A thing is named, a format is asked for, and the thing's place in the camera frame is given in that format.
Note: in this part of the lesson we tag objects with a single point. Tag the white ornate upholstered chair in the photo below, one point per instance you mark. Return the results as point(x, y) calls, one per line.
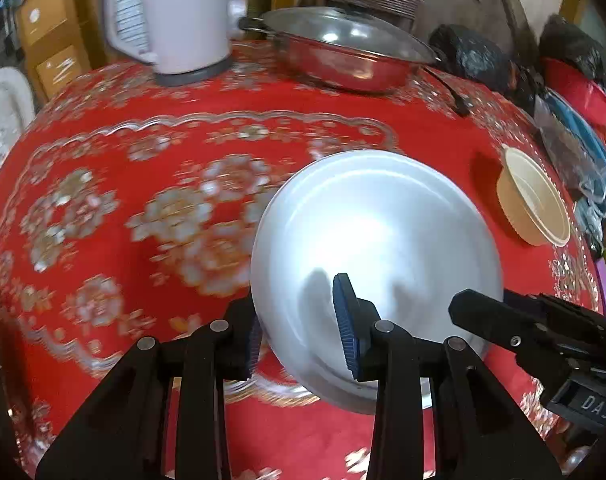
point(3, 110)

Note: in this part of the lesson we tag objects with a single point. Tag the stainless steel pot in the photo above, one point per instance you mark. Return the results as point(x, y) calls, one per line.
point(343, 72)

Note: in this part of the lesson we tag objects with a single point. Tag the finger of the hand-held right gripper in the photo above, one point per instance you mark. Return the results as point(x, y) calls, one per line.
point(563, 315)
point(488, 317)

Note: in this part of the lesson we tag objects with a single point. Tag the silver metal plate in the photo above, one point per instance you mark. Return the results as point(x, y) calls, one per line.
point(383, 220)

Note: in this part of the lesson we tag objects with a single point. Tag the red plastic basin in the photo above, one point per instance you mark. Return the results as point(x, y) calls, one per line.
point(583, 95)

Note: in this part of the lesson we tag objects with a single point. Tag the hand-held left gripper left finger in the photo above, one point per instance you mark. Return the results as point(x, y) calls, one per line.
point(255, 342)

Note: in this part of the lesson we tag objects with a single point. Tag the blue plastic bag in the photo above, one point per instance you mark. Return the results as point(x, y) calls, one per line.
point(590, 135)

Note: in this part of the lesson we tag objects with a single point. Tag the stacked cardboard boxes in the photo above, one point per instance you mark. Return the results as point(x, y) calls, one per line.
point(58, 60)

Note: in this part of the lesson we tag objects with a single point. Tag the clear plastic bag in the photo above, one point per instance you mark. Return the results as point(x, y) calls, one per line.
point(565, 150)

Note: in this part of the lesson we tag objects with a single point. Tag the red floral tablecloth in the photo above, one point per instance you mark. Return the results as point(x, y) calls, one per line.
point(108, 260)

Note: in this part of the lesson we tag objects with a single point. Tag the glass pot lid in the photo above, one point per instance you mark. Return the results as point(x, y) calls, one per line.
point(343, 30)

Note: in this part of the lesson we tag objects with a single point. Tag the white electric kettle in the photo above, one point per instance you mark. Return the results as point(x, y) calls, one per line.
point(183, 10)

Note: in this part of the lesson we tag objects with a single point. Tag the black plastic bag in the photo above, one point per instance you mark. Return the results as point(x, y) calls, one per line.
point(575, 42)
point(473, 57)

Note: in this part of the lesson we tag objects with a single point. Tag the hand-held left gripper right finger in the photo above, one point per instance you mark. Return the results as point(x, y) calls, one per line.
point(345, 325)

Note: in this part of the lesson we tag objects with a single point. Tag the beige plastic bowl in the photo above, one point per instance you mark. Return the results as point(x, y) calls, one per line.
point(528, 210)

